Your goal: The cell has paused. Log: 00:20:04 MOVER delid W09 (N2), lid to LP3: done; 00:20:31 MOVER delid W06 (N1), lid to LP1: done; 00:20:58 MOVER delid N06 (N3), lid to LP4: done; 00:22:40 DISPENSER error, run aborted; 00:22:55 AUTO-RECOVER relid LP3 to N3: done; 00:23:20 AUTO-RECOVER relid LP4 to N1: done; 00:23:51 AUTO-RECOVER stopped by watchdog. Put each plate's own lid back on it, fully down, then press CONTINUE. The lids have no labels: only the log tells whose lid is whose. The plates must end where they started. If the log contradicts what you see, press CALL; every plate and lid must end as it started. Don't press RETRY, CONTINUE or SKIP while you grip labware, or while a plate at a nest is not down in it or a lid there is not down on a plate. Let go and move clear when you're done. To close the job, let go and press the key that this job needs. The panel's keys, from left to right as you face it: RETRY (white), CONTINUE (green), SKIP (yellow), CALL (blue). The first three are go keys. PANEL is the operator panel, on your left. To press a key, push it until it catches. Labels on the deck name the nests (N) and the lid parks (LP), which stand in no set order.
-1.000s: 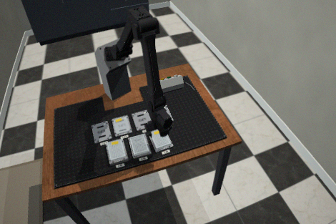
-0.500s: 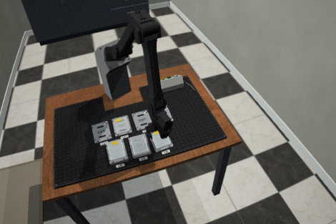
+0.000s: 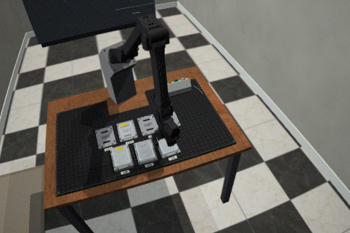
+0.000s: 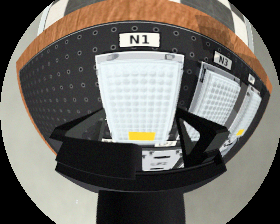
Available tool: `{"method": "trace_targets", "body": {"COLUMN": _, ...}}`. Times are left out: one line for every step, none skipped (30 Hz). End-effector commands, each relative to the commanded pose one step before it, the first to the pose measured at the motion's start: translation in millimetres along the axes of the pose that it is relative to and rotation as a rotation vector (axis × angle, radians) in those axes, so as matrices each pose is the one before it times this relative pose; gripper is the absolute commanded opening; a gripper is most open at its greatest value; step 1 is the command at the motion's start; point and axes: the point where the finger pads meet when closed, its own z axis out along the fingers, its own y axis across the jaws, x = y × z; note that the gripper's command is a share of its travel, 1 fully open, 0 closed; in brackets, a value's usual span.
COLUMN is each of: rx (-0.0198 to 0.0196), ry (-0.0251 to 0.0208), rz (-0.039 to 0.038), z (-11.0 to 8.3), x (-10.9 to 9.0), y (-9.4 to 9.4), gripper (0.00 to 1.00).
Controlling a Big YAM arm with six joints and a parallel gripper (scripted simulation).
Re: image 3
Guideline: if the white control panel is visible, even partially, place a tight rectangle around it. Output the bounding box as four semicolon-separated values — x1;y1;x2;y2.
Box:
168;78;203;97

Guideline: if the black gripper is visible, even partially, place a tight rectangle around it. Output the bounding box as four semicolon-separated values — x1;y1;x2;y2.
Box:
151;130;180;147

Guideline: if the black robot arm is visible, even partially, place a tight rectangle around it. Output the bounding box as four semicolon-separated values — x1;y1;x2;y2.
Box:
109;13;180;147

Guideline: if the white plate lid with yellow tape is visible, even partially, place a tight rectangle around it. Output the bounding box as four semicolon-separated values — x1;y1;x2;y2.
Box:
158;139;178;155
118;121;136;140

